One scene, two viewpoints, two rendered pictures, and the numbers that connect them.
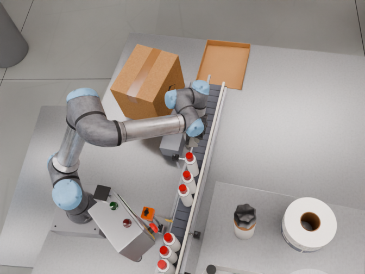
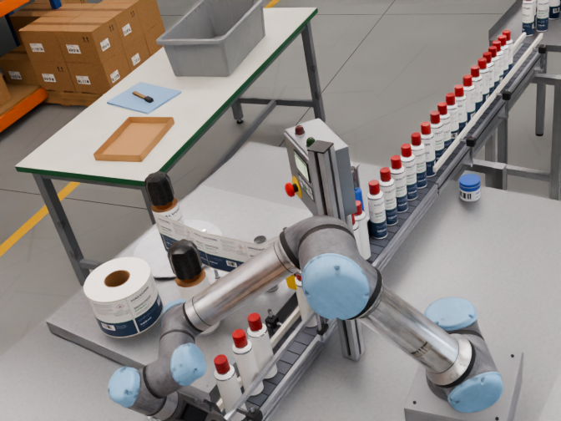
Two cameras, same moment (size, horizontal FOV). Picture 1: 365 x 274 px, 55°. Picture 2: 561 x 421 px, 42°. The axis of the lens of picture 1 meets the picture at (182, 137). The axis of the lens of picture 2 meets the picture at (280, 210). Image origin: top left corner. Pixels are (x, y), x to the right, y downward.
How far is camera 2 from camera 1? 1.88 m
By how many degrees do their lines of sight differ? 83
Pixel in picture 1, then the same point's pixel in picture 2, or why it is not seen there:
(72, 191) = (435, 310)
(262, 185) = not seen: hidden behind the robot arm
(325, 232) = (110, 267)
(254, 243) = not seen: hidden behind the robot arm
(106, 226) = (325, 133)
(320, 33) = not seen: outside the picture
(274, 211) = (151, 338)
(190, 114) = (171, 316)
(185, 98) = (163, 348)
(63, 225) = (497, 355)
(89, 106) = (314, 240)
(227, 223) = (222, 336)
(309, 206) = (104, 292)
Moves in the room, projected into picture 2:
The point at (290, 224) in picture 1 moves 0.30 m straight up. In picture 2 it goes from (141, 278) to (109, 195)
